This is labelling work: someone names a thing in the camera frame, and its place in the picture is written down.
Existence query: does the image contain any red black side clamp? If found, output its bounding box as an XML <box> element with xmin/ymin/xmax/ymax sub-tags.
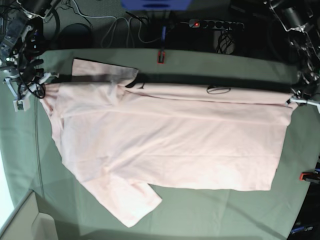
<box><xmin>299</xmin><ymin>168</ymin><xmax>320</xmax><ymax>185</ymax></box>

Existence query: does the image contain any pink t-shirt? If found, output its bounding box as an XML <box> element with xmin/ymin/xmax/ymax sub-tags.
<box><xmin>41</xmin><ymin>59</ymin><xmax>297</xmax><ymax>227</ymax></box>

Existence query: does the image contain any white power strip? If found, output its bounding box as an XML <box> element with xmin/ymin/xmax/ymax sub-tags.
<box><xmin>188</xmin><ymin>19</ymin><xmax>245</xmax><ymax>31</ymax></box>

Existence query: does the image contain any green table cloth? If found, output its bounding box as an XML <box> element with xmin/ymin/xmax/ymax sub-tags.
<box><xmin>0</xmin><ymin>48</ymin><xmax>320</xmax><ymax>240</ymax></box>

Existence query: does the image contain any blue box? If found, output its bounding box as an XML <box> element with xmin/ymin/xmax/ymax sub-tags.
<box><xmin>120</xmin><ymin>0</ymin><xmax>192</xmax><ymax>11</ymax></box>

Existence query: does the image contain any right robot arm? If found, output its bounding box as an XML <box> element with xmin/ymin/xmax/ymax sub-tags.
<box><xmin>0</xmin><ymin>0</ymin><xmax>61</xmax><ymax>101</ymax></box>

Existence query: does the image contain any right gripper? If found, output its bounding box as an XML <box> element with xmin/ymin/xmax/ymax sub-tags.
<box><xmin>3</xmin><ymin>72</ymin><xmax>59</xmax><ymax>100</ymax></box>

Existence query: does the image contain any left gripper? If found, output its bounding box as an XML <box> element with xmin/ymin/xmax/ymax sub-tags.
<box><xmin>285</xmin><ymin>86</ymin><xmax>320</xmax><ymax>112</ymax></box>

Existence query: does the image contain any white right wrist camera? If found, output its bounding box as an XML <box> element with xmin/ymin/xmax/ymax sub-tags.
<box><xmin>13</xmin><ymin>98</ymin><xmax>30</xmax><ymax>112</ymax></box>

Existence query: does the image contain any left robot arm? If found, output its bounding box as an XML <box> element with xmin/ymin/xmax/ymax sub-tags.
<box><xmin>263</xmin><ymin>0</ymin><xmax>320</xmax><ymax>109</ymax></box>

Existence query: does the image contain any cardboard box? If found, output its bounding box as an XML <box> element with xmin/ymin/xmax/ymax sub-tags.
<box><xmin>0</xmin><ymin>190</ymin><xmax>59</xmax><ymax>240</ymax></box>

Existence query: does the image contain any red black table clamp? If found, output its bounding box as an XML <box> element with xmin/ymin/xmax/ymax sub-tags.
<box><xmin>157</xmin><ymin>49</ymin><xmax>166</xmax><ymax>64</ymax></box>

